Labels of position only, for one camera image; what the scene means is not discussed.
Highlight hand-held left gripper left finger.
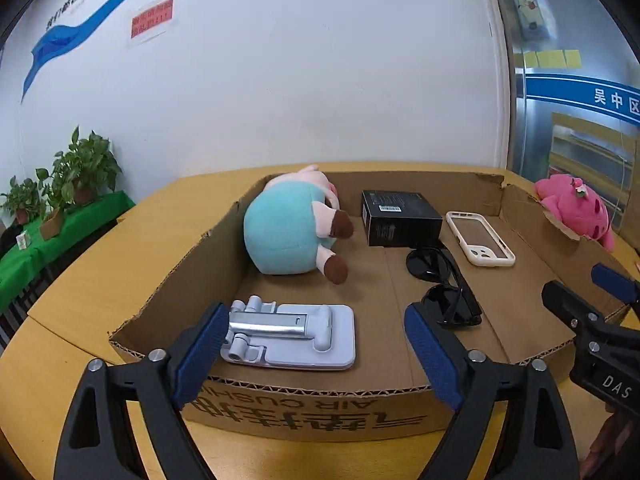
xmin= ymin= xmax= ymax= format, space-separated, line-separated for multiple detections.
xmin=59 ymin=301 xmax=231 ymax=480

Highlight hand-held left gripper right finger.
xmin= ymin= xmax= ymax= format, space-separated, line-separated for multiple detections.
xmin=404 ymin=302 xmax=581 ymax=480

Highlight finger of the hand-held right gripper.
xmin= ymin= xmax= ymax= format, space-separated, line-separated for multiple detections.
xmin=542 ymin=280 xmax=640 ymax=346
xmin=591 ymin=262 xmax=640 ymax=306

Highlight black sunglasses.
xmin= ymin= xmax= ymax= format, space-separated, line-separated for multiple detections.
xmin=406 ymin=245 xmax=483 ymax=331

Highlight brown cardboard box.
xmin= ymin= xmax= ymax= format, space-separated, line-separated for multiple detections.
xmin=107 ymin=170 xmax=636 ymax=443

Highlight white folding phone stand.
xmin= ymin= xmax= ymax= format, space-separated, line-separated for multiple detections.
xmin=220 ymin=296 xmax=357 ymax=372

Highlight beige phone case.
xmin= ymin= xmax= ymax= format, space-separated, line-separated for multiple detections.
xmin=446 ymin=211 xmax=517 ymax=268

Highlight wooden desktop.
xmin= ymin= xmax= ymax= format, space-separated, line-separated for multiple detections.
xmin=0 ymin=162 xmax=640 ymax=480

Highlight person's right hand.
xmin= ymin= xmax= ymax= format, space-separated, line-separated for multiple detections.
xmin=580 ymin=400 xmax=640 ymax=480

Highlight pink plush toy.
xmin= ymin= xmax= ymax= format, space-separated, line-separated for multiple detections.
xmin=533 ymin=173 xmax=616 ymax=251

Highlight small black box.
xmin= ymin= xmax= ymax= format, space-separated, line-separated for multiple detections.
xmin=361 ymin=190 xmax=444 ymax=248

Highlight teal and pink pig plush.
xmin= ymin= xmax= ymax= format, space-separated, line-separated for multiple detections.
xmin=243 ymin=164 xmax=355 ymax=287

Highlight green tablecloth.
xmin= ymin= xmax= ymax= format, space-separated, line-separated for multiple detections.
xmin=0 ymin=190 xmax=136 ymax=311

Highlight black chair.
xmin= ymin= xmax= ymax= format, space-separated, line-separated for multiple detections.
xmin=0 ymin=255 xmax=56 ymax=351

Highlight blue window banner strip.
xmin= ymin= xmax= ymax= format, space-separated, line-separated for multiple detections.
xmin=525 ymin=74 xmax=640 ymax=124

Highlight potted green plant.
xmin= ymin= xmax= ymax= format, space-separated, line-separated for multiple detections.
xmin=0 ymin=177 xmax=46 ymax=226
xmin=52 ymin=127 xmax=123 ymax=206
xmin=35 ymin=167 xmax=76 ymax=240

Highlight cartoon window sticker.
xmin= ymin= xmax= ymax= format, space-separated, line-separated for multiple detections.
xmin=507 ymin=0 xmax=551 ymax=41

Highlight white door frame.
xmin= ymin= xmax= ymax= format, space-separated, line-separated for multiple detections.
xmin=482 ymin=0 xmax=516 ymax=171

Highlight red wall sign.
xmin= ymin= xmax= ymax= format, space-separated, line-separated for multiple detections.
xmin=127 ymin=0 xmax=176 ymax=41

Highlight blue wave wall decal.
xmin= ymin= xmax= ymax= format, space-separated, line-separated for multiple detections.
xmin=20 ymin=0 xmax=211 ymax=105

